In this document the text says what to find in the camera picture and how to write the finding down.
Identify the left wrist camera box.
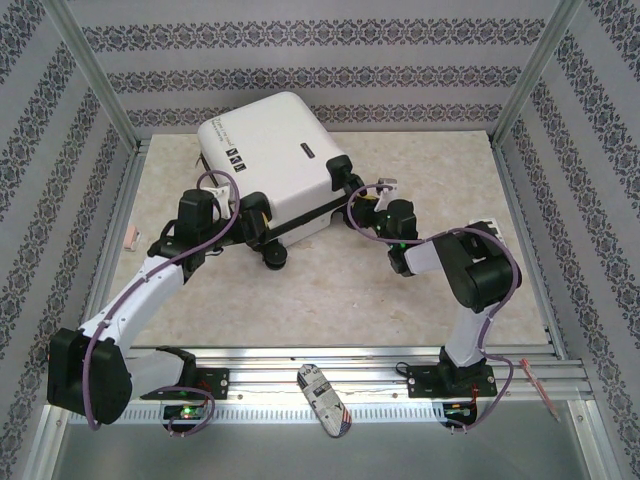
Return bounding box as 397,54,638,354
199,182,237,220

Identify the aluminium side rail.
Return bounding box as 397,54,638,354
74,139,151,351
492,139,569,359

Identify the white slotted cable duct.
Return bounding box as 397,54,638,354
67,407,446,425

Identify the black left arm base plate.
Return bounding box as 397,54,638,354
141,367,230,401

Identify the newspaper print pouch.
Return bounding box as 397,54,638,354
296,363,353,439

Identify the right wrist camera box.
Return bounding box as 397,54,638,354
373,177,400,211

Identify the white hard-shell suitcase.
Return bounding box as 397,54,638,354
196,91,369,271

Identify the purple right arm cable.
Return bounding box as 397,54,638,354
346,183,516,436

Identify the red pen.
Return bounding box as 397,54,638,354
519,357,561,422

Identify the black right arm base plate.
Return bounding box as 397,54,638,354
407,363,497,400

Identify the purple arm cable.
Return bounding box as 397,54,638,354
346,183,516,436
83,169,239,439

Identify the aluminium frame post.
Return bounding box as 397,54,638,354
492,0,584,149
47,0,142,151

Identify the white scientific calculator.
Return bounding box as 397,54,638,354
469,217,504,246

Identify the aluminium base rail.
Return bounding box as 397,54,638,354
47,344,599,406

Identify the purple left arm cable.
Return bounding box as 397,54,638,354
83,169,239,439

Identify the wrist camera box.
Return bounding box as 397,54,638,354
373,177,400,211
199,182,237,220

